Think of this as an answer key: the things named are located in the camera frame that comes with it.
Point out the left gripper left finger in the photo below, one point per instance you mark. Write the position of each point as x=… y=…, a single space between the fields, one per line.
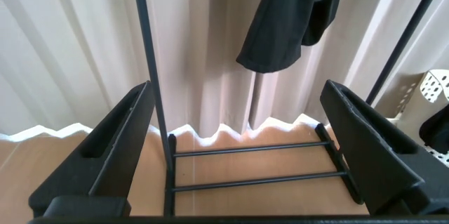
x=105 y=161

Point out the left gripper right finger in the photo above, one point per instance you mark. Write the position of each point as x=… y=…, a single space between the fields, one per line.
x=372 y=168

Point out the black shorts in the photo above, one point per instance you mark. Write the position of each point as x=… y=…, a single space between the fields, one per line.
x=280 y=24

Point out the white laundry basket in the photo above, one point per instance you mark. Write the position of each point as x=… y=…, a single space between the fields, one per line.
x=435 y=83

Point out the black clothes rack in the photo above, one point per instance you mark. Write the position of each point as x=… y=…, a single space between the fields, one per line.
x=151 y=59

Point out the beige curtain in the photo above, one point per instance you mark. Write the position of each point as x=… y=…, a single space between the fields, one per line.
x=210 y=59

